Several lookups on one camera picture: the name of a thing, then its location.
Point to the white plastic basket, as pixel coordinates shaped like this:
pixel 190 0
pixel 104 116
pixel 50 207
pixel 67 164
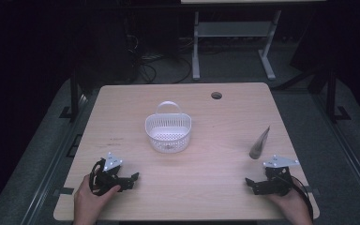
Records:
pixel 168 132

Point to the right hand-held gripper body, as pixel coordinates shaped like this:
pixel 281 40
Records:
pixel 276 182

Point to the person's left hand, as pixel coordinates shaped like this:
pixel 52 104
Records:
pixel 87 203

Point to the white metal stand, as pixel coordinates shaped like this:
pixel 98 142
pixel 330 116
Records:
pixel 231 29

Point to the metal floor rail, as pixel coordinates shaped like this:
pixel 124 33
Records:
pixel 48 168
pixel 350 153

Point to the person's right hand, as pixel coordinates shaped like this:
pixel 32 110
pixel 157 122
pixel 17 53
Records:
pixel 292 206

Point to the grey cone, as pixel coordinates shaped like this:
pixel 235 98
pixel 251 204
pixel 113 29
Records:
pixel 259 145

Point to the black stand post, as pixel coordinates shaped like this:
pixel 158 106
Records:
pixel 332 97
pixel 74 97

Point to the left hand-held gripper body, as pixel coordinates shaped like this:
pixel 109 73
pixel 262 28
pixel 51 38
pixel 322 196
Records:
pixel 106 178

